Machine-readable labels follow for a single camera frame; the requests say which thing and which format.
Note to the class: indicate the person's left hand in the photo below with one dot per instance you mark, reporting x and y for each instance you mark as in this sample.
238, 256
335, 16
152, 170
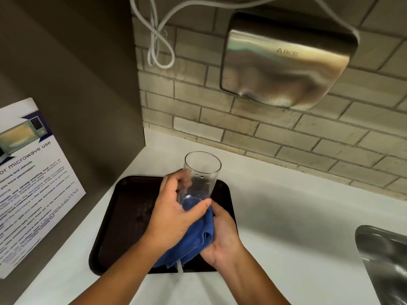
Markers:
168, 219

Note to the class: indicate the stainless steel hand dryer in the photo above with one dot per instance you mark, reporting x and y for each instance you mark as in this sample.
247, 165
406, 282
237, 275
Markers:
286, 60

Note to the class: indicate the white printed instruction sheet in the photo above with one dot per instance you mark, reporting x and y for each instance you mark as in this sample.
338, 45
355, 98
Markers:
28, 187

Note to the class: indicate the person's left forearm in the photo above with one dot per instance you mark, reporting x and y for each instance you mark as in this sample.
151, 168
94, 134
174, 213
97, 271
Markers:
117, 276

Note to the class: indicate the dark brown plastic tray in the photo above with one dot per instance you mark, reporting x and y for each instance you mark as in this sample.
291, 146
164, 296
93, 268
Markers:
127, 219

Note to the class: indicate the clear drinking glass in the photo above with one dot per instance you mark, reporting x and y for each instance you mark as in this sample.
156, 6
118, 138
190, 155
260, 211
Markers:
200, 177

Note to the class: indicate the person's left thumb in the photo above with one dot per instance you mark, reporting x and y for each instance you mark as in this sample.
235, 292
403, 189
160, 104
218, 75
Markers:
196, 210

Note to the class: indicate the stainless steel sink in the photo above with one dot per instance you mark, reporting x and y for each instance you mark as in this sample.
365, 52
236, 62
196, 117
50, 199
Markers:
383, 260

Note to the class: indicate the blue cleaning cloth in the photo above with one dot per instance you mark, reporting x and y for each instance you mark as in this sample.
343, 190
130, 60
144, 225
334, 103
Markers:
190, 238

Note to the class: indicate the person's right hand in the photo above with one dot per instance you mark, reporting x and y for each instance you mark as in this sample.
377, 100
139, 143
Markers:
222, 238

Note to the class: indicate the person's right forearm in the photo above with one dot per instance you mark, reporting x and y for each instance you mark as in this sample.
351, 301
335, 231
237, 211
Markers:
251, 279

